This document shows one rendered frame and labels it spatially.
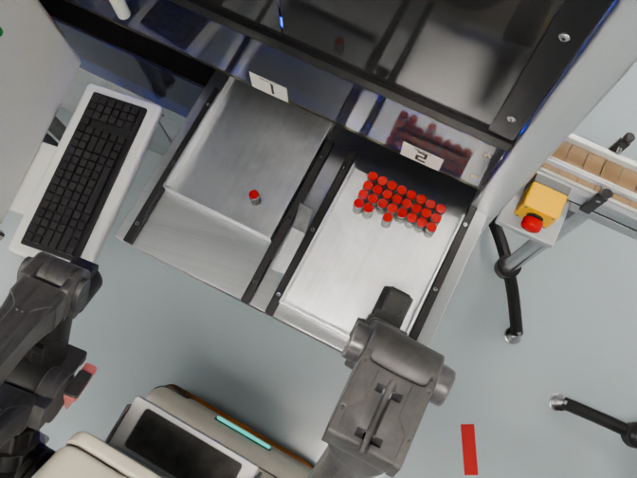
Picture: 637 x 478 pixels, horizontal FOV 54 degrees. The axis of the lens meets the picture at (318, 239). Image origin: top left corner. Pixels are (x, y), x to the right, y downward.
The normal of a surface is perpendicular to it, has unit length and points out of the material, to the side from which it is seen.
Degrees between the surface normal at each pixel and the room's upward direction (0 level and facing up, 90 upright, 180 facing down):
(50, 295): 41
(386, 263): 0
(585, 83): 90
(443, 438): 0
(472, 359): 0
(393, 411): 9
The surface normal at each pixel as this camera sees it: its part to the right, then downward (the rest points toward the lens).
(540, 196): -0.01, -0.25
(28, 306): 0.34, -0.73
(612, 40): -0.45, 0.86
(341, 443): -0.38, 0.61
